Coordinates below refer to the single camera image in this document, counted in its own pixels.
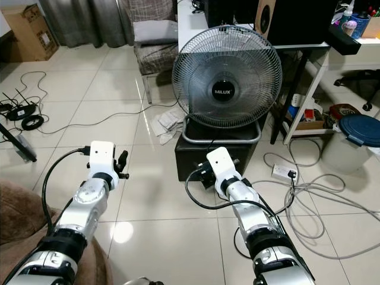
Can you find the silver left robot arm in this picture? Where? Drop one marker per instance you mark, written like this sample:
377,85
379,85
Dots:
86,205

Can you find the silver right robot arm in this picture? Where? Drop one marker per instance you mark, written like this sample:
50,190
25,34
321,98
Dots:
252,205

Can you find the grey Milux floor fan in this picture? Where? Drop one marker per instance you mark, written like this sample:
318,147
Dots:
227,77

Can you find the patterned fabric metal-leg chair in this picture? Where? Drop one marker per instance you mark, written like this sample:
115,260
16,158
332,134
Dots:
154,59

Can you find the brown round upholstered chair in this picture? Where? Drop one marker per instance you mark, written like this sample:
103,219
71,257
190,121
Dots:
15,214

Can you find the black office chair base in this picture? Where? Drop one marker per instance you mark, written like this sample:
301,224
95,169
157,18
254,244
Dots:
359,80

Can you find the black box stool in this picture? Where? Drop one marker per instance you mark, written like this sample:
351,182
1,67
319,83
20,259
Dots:
190,157

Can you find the crumpled white cloth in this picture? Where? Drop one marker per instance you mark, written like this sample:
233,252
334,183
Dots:
166,126

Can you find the white power strip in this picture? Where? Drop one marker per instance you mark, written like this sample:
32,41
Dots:
284,172

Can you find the black stand leg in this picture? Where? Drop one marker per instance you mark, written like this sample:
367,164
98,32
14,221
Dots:
18,145

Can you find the black router with antennas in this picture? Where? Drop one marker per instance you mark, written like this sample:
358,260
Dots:
16,110

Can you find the open cardboard box with items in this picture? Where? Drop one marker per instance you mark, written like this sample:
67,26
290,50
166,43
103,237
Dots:
312,122

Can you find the flat light grey cushion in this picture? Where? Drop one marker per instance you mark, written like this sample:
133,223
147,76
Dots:
154,32

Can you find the grey curtain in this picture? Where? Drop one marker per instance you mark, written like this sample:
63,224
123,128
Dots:
83,21

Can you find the white bucket with blue lid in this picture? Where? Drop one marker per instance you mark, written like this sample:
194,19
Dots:
350,142

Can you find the closed brown cardboard box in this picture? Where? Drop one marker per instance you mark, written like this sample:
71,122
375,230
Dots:
35,32

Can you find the wooden speaker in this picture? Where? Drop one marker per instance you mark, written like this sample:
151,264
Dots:
264,15

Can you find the black monitor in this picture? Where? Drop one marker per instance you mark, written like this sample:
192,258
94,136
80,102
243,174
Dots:
297,21

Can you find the pink cup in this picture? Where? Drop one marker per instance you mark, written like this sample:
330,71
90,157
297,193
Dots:
351,28

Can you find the blue basket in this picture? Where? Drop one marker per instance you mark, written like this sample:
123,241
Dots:
369,27

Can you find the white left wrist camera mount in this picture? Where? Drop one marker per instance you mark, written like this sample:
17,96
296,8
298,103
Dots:
102,155

